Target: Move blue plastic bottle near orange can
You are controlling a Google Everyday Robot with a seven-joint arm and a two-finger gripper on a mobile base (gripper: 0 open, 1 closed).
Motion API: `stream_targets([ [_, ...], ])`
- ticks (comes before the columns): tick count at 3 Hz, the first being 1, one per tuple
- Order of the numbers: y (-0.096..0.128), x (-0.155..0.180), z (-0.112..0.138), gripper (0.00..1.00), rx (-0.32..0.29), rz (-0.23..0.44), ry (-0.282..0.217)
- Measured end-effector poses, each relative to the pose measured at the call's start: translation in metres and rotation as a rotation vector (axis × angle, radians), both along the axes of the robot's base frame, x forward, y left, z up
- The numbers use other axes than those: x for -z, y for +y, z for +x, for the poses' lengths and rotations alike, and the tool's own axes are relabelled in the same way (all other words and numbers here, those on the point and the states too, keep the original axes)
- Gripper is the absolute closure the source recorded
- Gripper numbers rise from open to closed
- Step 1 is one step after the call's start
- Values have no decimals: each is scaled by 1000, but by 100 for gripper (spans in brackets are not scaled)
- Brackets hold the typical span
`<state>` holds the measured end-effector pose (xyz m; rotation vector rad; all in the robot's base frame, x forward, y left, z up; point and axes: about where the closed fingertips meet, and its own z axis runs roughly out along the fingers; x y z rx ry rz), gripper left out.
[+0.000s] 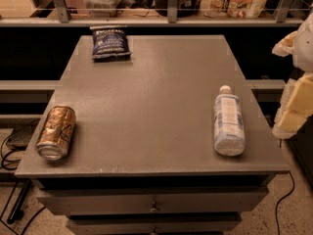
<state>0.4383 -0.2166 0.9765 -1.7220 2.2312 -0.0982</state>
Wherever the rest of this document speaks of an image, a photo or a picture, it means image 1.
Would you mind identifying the clear plastic container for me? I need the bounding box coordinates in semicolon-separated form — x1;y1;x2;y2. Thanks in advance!
84;0;121;18

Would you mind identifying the colourful snack bag on shelf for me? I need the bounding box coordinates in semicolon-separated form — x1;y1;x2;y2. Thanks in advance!
204;0;267;19

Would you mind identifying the blue chip bag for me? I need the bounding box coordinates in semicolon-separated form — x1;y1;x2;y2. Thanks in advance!
90;26;131;60

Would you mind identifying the drawer knob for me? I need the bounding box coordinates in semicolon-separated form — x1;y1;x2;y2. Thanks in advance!
150;201;159;213

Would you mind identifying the orange soda can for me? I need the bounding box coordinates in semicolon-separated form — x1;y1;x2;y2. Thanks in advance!
35;106;76;161

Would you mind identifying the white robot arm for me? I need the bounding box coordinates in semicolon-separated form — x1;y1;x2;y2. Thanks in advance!
272;14;313;139

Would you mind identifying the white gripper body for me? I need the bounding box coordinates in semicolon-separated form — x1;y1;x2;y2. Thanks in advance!
272;31;297;57

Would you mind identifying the black cable right floor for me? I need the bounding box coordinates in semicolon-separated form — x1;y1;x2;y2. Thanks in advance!
274;171;295;235

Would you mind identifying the black power adapter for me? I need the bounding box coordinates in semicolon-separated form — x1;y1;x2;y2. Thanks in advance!
6;126;33;149

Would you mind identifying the grey drawer cabinet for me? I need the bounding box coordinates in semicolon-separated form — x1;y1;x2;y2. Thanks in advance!
17;35;289;235

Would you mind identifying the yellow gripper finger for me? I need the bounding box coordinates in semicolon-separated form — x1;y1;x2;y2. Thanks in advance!
279;73;313;132
272;78;296;139

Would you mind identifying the blue plastic bottle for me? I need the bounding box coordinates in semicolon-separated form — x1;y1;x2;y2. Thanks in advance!
214;85;246;157

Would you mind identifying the black cables left floor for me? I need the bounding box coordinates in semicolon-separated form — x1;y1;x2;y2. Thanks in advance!
0;119;47;235

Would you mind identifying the grey metal shelf rail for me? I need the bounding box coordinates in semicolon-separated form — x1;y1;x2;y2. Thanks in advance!
0;0;312;27

